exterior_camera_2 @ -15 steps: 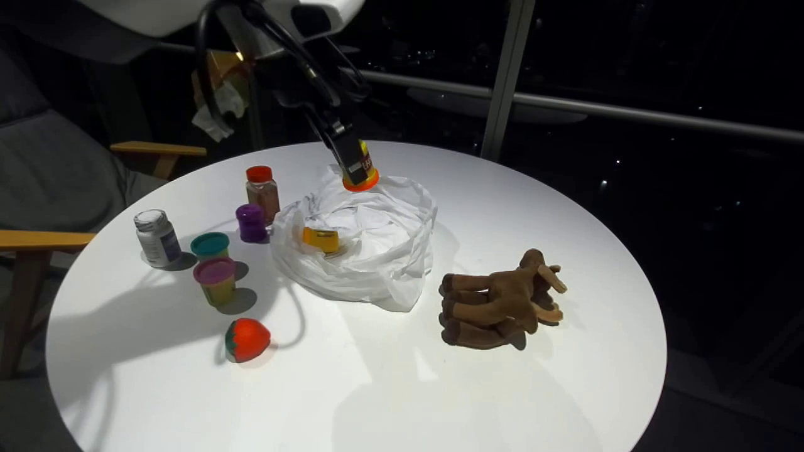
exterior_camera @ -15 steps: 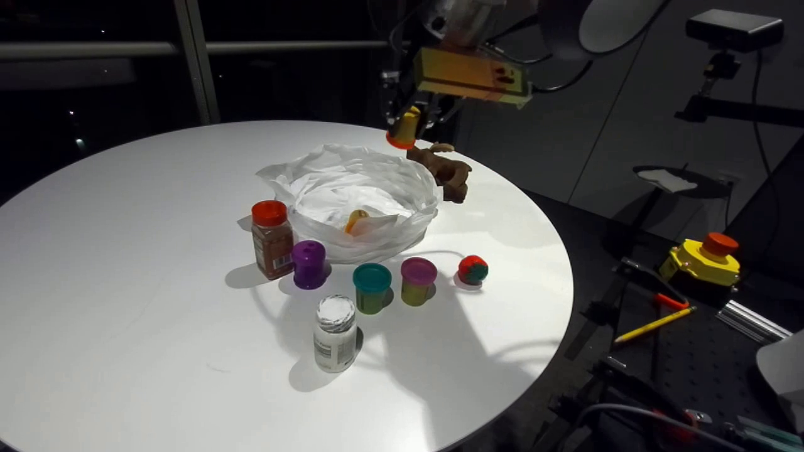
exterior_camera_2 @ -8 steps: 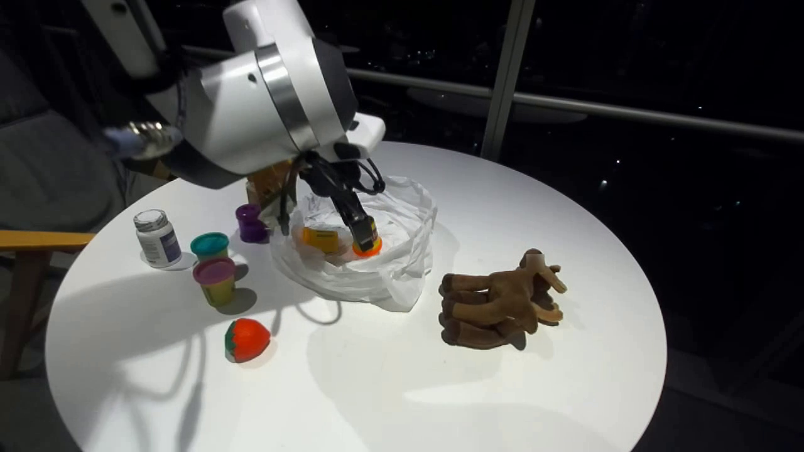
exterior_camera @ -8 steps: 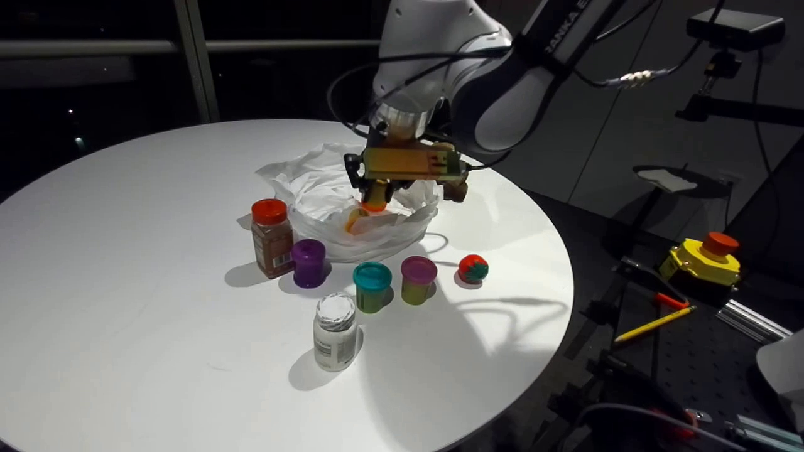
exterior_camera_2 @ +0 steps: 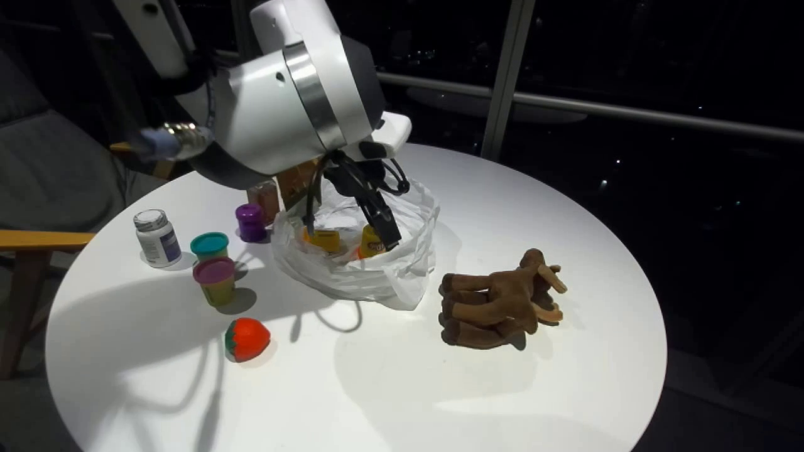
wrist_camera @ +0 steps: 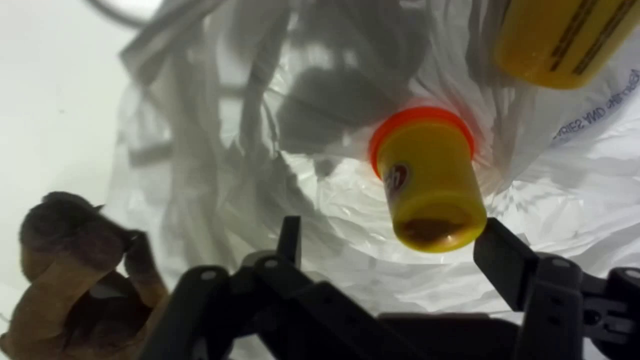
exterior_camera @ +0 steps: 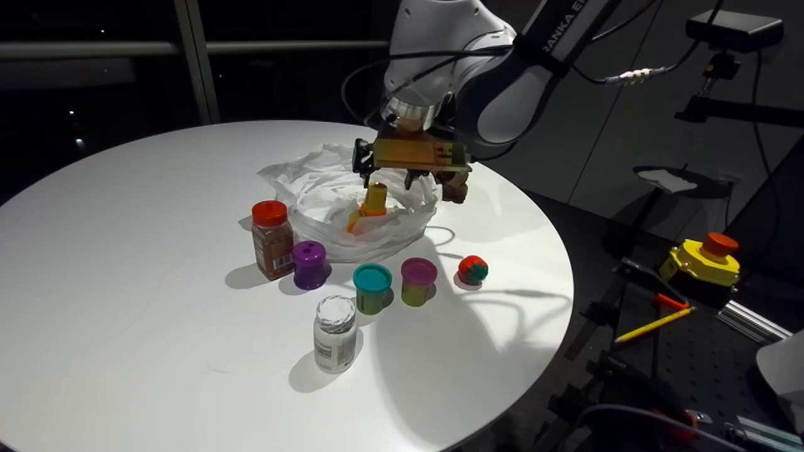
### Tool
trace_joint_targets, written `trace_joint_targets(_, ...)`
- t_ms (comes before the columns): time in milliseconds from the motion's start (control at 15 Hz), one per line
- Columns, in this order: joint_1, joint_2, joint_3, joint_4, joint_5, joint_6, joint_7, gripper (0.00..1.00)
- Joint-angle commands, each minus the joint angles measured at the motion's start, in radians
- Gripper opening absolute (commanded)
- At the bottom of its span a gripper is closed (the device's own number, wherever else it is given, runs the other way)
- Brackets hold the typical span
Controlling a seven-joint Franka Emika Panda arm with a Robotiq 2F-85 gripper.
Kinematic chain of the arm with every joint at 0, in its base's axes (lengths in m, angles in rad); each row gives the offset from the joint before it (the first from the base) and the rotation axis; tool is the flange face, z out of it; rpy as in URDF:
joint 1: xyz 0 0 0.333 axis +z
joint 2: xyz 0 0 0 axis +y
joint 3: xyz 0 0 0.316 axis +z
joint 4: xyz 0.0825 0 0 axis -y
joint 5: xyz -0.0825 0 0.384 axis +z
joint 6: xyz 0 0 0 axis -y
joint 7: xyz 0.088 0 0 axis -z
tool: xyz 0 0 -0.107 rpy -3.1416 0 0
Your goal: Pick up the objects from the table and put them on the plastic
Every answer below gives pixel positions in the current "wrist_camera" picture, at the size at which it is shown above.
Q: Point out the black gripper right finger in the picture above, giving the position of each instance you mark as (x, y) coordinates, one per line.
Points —
(573, 312)

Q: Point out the yellow dough tub orange lid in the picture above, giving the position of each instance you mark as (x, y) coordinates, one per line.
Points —
(430, 186)

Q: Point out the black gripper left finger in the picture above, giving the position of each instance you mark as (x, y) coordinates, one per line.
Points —
(267, 306)

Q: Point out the white plastic bag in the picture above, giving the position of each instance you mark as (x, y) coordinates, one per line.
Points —
(280, 132)

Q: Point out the brown plush toy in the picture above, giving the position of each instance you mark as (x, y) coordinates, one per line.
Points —
(73, 287)

